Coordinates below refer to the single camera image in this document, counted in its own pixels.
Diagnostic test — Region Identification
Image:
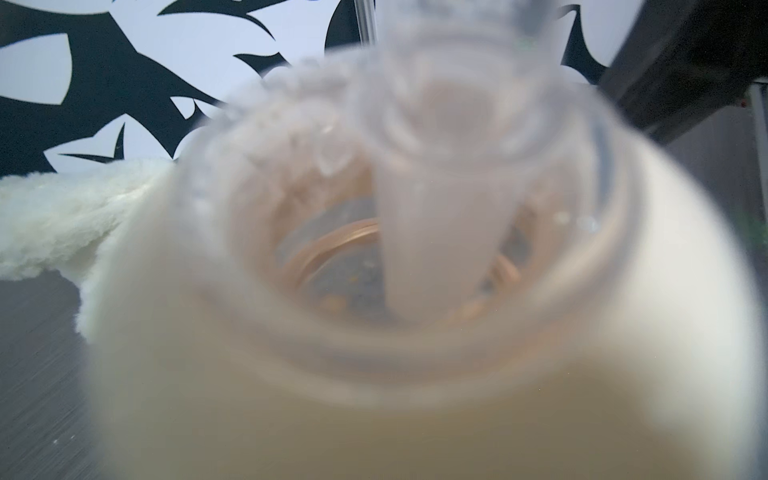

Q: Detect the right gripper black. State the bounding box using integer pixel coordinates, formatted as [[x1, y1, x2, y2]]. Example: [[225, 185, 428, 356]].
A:
[[598, 0, 767, 144]]

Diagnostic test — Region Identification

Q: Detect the white plush dog toy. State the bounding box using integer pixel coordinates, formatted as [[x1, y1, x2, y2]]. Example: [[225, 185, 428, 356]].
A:
[[1, 159, 174, 286]]

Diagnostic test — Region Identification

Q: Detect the aluminium cage frame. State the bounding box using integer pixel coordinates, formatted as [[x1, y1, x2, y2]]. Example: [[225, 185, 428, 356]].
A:
[[354, 0, 376, 43]]

